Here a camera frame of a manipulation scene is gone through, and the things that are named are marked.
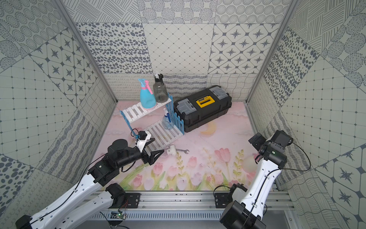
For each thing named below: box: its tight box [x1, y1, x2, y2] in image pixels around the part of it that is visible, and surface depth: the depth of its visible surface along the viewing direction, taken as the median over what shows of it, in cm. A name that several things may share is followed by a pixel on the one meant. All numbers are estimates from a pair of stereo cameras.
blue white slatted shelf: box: [119, 93, 185, 151], surface depth 94 cm
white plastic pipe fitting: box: [166, 145, 177, 156], surface depth 91 cm
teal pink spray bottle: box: [138, 78, 157, 110], surface depth 75 cm
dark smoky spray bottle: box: [152, 72, 169, 104], surface depth 76 cm
